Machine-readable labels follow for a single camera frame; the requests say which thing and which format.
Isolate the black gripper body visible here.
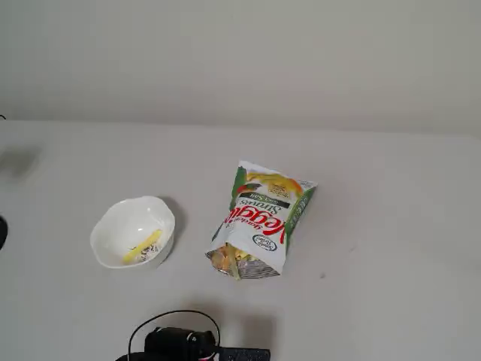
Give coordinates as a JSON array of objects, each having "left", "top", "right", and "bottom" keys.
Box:
[{"left": 144, "top": 326, "right": 219, "bottom": 358}]

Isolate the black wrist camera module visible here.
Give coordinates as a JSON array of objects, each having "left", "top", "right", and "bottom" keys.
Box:
[{"left": 216, "top": 347, "right": 271, "bottom": 361}]

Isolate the white ceramic bowl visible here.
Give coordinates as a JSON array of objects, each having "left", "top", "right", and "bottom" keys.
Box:
[{"left": 89, "top": 195, "right": 177, "bottom": 270}]

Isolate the veggie straw snack packet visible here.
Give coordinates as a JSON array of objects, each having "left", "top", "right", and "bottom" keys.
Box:
[{"left": 205, "top": 160, "right": 319, "bottom": 282}]

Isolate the pale green veggie straw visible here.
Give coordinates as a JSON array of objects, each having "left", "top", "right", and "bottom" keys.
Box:
[{"left": 226, "top": 243, "right": 242, "bottom": 281}]

